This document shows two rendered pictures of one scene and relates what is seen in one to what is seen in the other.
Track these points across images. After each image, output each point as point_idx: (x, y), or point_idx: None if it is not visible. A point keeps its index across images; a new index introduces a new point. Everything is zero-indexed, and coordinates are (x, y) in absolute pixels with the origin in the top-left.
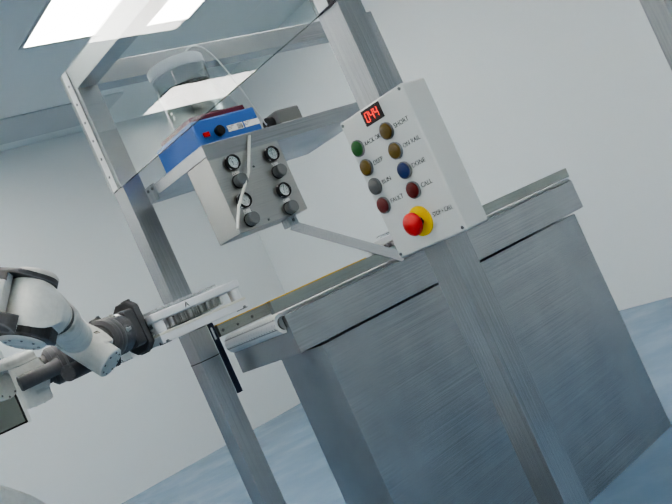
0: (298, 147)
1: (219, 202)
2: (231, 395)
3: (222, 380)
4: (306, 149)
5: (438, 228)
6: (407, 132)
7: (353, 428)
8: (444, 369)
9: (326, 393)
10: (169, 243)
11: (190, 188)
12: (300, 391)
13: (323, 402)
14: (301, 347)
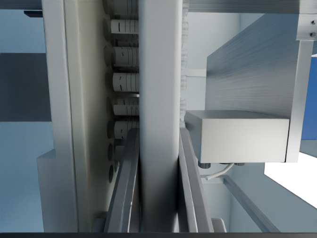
0: (215, 81)
1: (240, 151)
2: (16, 5)
3: (39, 3)
4: (210, 70)
5: None
6: None
7: (2, 113)
8: None
9: (36, 98)
10: (243, 12)
11: (260, 35)
12: (41, 61)
13: (28, 88)
14: None
